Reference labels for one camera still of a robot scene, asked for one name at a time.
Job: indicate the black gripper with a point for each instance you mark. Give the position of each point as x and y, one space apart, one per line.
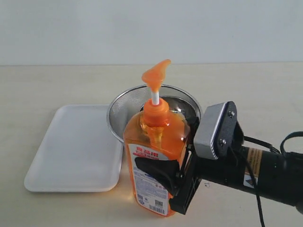
181 185

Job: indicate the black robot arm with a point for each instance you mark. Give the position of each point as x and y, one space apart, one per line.
241 163

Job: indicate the small stainless steel bowl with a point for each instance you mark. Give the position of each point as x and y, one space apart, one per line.
183 106

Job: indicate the orange dish soap pump bottle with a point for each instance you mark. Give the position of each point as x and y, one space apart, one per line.
156 133

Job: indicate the steel mesh colander bowl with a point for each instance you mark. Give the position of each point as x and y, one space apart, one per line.
130 102

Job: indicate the white rectangular plastic tray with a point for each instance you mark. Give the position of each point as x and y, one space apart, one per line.
77 154

